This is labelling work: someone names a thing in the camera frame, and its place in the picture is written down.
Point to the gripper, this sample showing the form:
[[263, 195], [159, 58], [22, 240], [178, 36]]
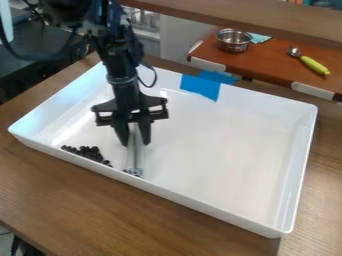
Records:
[[126, 100]]

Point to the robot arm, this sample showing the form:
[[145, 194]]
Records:
[[116, 50]]

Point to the pile of black bits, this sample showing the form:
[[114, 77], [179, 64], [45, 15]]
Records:
[[89, 153]]

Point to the blue tape piece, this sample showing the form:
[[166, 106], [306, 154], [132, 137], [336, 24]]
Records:
[[202, 87]]

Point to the white tray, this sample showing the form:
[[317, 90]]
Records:
[[222, 150]]

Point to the silver pot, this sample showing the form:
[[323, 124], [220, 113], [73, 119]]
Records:
[[233, 40]]

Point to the reddish wooden side table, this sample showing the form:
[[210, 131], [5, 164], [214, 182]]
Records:
[[267, 63]]

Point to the teal cloth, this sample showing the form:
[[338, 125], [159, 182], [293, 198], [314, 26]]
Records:
[[260, 38]]

